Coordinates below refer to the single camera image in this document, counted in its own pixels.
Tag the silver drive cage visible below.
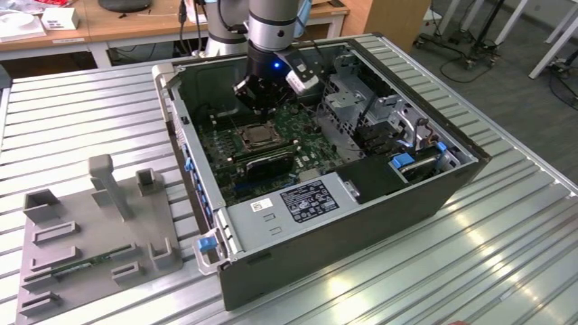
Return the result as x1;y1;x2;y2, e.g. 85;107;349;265
323;53;397;152

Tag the green motherboard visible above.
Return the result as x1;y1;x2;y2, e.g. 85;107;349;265
197;101;357;204

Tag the green RAM stick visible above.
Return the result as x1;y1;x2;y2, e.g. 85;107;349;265
48;246;132;279
231;147;292;163

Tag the black graphics card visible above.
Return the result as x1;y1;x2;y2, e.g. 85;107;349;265
245;150;295;182

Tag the wooden cabinet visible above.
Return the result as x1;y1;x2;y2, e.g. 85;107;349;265
363;0;429;53

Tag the wooden desk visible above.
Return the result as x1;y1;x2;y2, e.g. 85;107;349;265
0;0;351;70

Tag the dark grey round object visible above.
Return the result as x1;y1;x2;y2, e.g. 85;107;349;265
97;0;152;11

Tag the black plastic shroud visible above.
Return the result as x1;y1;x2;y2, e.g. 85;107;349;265
336;157;409;204

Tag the blue disk carrier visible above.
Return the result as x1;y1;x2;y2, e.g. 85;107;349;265
388;152;416;170

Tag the black hard disk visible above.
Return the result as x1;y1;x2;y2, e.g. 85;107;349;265
396;156;443;184

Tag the grey power supply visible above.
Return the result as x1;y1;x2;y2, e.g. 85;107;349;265
223;171;361;253

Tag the white labelled box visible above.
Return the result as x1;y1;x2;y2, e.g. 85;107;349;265
40;7;80;31

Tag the black wheeled stand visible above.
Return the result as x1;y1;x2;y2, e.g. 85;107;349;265
412;0;502;70

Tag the white flat box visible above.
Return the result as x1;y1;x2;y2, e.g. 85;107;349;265
0;12;46;43

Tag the black grey PC case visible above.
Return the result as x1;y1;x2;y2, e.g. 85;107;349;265
150;32;492;312

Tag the grey parts rack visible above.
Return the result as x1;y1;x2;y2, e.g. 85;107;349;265
16;154;185;325

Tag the white table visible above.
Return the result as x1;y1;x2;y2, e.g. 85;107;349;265
527;0;578;81

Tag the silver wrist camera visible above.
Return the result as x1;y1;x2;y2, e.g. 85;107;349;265
283;50;327;96

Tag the black hanging cable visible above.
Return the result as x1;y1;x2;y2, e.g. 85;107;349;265
176;0;204;58

